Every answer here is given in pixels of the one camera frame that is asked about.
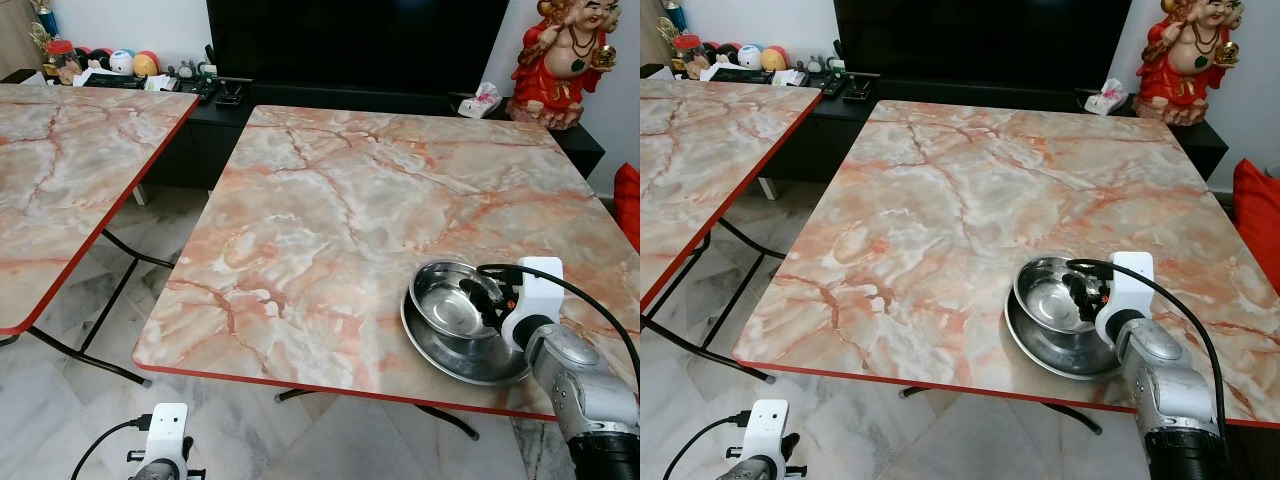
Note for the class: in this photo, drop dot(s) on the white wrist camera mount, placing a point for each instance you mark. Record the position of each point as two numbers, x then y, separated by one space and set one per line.
540 290
768 428
1133 285
168 430

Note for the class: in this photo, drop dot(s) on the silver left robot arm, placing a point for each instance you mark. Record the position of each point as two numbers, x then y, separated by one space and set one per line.
760 472
160 473

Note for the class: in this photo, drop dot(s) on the red lid snack jar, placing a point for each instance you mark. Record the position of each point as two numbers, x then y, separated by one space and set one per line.
687 58
62 65

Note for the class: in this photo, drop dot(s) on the red cushion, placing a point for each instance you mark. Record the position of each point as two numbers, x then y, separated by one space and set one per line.
628 205
1258 210

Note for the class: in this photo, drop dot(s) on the black round figurine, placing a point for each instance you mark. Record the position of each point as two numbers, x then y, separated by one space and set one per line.
96 60
725 54

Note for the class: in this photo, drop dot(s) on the gold and blue trophy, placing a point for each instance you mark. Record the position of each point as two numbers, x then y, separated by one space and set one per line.
40 35
675 15

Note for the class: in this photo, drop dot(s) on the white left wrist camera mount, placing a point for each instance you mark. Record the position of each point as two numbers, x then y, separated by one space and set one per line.
168 430
768 428

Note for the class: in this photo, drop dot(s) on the red laughing buddha statue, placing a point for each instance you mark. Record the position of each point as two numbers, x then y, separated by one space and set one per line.
550 80
1175 75

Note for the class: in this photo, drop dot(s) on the orange round figurine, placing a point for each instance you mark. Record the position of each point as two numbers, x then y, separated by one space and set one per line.
775 58
147 64

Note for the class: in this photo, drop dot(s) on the black television console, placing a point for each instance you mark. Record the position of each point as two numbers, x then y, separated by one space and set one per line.
1195 145
580 150

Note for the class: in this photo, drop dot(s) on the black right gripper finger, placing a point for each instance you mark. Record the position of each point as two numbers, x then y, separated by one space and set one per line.
1077 292
483 297

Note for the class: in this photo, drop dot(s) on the small steel bowl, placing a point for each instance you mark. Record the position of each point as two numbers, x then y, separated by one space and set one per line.
440 300
1045 300

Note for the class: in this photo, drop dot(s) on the marble pattern folding table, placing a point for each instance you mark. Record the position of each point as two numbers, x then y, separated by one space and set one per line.
710 160
350 220
950 220
60 170

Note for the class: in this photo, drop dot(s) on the white tissue pack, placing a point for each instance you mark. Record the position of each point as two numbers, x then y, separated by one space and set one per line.
1112 97
486 100

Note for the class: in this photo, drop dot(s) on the black television screen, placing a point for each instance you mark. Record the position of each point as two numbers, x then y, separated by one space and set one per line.
350 40
980 40

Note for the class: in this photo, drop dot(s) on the white round figurine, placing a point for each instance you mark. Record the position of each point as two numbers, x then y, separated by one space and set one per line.
750 57
121 62

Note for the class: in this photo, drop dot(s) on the green mug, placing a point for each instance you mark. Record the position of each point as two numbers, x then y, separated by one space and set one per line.
207 72
834 67

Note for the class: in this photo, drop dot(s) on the large steel bowl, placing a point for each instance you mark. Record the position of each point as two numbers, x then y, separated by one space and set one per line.
1050 358
450 362

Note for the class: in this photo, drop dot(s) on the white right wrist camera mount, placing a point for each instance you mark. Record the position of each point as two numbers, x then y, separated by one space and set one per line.
1133 285
540 290

